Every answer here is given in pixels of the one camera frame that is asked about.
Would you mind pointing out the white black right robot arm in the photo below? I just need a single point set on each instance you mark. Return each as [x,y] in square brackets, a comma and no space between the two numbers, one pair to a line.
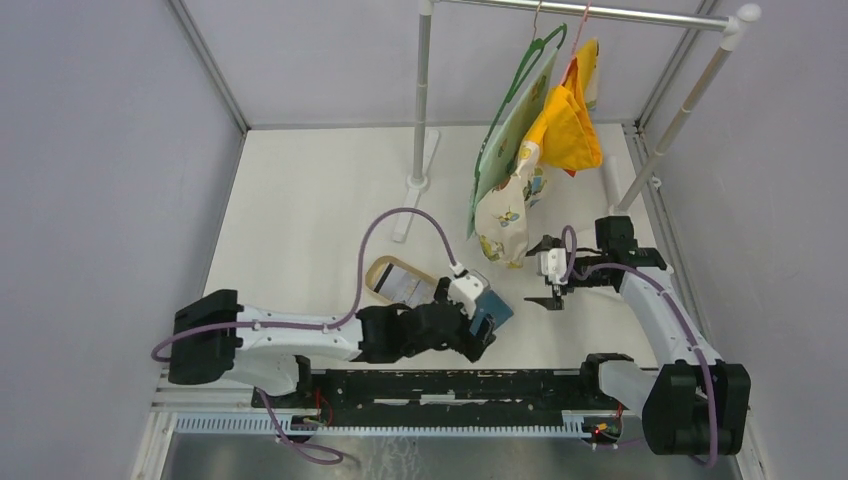
[696,404]

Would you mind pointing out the yellow child shirt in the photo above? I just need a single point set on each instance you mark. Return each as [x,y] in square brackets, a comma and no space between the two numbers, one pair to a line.
[563,134]

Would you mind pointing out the silver white clothes rack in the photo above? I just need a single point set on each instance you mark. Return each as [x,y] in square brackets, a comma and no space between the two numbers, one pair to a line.
[732,30]

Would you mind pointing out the beige oval card tray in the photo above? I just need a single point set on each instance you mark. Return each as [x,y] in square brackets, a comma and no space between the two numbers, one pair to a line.
[376,266]

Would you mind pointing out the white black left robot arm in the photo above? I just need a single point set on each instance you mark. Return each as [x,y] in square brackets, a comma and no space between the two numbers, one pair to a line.
[219,338]

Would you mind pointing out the silver magnetic stripe card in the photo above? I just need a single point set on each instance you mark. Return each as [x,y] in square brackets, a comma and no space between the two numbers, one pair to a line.
[397,283]

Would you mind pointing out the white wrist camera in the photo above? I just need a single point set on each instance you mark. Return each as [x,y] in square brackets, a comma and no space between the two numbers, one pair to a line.
[465,287]
[554,266]

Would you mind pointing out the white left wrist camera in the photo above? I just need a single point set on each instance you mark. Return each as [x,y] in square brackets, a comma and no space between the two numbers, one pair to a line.
[465,287]

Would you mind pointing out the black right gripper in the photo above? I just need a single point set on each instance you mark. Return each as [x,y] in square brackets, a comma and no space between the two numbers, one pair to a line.
[554,302]

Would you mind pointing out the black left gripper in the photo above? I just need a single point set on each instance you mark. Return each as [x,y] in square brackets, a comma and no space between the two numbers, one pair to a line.
[473,346]

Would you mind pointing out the white cartoon print garment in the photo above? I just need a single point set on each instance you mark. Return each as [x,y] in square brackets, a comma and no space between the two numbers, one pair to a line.
[501,217]

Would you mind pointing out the pink clothes hanger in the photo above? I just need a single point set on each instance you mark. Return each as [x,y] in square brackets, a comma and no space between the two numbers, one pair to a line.
[576,39]

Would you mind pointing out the mint cartoon print cloth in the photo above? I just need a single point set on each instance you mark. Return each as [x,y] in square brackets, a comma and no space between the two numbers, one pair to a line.
[518,110]

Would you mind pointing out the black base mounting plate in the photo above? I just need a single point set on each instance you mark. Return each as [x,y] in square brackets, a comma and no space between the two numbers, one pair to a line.
[447,398]

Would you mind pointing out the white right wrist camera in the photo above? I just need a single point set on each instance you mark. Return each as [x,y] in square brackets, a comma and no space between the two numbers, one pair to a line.
[554,266]

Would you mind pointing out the white slotted cable duct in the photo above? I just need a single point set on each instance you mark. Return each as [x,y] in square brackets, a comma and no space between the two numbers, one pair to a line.
[261,424]

